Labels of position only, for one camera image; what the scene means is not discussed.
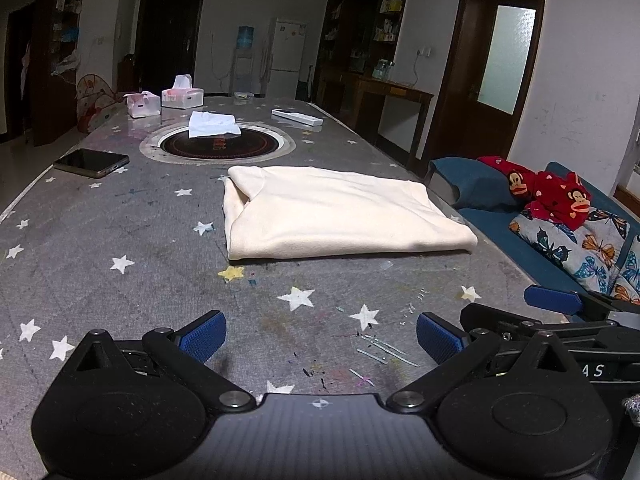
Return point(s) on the large white tissue box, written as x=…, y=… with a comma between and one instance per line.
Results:
x=182, y=97

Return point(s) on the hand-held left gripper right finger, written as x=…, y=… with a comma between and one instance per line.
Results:
x=440, y=341

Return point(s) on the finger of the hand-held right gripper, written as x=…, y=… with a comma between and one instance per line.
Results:
x=550, y=298
x=500, y=316

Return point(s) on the blue water bottle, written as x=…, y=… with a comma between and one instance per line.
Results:
x=245, y=38

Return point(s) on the blue sofa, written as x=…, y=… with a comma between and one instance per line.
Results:
x=490, y=220

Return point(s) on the white plastic bag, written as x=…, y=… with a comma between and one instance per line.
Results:
x=66, y=62

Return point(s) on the pink printed round panel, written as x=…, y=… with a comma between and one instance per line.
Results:
x=97, y=102

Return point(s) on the dark entrance door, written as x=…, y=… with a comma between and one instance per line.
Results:
x=170, y=35

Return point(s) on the small clear box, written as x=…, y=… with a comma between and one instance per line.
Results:
x=241, y=96

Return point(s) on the glass jar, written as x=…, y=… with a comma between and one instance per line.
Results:
x=383, y=69

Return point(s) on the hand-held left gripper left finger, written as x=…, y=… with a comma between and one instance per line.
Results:
x=205, y=336

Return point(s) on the butterfly-print cushion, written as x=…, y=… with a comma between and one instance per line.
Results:
x=595, y=255

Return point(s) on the red monkey-print garment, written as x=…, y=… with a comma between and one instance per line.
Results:
x=550, y=192

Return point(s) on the white tissue sheet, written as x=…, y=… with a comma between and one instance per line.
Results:
x=212, y=125

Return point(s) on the wooden side table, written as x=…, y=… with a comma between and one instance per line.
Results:
x=395, y=91

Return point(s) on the dark cabinet with plastic bag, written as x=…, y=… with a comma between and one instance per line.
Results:
x=55, y=35

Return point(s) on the white water dispenser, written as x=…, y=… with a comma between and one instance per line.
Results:
x=243, y=72

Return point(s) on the cream towel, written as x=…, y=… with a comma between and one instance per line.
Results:
x=340, y=215

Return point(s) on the dark glass-front cabinet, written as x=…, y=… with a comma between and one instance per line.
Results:
x=360, y=25

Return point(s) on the round built-in cooktop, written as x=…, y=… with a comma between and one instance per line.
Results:
x=225, y=148

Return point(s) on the white remote control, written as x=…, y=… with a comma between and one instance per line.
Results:
x=297, y=117

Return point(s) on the wooden door with frosted glass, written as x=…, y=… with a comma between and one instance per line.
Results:
x=460, y=85

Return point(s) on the white refrigerator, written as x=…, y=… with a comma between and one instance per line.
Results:
x=287, y=55

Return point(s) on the grey star-print tablecloth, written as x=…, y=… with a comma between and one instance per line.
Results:
x=125, y=220

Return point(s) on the dark smartphone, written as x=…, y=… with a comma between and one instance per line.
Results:
x=90, y=162

